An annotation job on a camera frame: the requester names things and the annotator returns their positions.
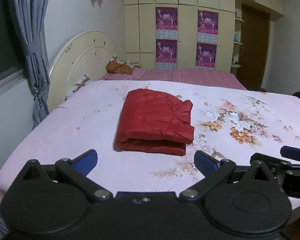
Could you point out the pink floral quilt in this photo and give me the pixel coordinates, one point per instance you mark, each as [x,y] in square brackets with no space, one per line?
[228,124]

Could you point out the upper right purple poster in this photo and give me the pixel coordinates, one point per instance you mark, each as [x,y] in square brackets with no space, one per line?
[207,22]

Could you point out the cream round headboard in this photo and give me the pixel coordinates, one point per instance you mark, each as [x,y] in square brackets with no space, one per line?
[87,53]

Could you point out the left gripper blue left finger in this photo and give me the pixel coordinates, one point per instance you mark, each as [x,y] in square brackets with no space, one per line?
[83,164]

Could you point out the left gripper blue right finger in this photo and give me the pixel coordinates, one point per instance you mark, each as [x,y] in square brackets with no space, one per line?
[210,167]

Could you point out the purple poster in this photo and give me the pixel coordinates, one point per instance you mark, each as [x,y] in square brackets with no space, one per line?
[166,18]
[206,55]
[207,22]
[166,51]

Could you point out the red down jacket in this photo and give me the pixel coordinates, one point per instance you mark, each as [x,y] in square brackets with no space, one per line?
[155,122]

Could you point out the brown wooden door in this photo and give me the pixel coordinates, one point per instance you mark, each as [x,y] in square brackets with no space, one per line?
[253,52]

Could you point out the cream wardrobe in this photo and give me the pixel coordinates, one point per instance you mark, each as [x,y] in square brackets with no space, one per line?
[141,33]

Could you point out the lower right purple poster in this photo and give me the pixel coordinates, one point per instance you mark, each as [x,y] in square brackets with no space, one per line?
[206,55]

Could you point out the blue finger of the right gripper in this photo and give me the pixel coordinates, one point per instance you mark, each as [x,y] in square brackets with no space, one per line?
[290,153]

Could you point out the grey blue curtain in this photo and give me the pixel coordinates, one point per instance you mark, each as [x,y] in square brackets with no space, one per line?
[28,20]

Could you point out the pink checked bed sheet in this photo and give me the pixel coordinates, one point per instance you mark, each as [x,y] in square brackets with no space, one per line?
[192,76]

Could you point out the lower left purple poster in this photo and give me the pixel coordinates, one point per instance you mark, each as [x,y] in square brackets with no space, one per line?
[166,51]

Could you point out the orange patterned pillow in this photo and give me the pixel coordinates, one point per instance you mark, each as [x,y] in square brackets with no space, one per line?
[117,66]

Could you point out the upper left purple poster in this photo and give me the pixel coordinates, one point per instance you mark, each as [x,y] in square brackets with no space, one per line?
[166,18]

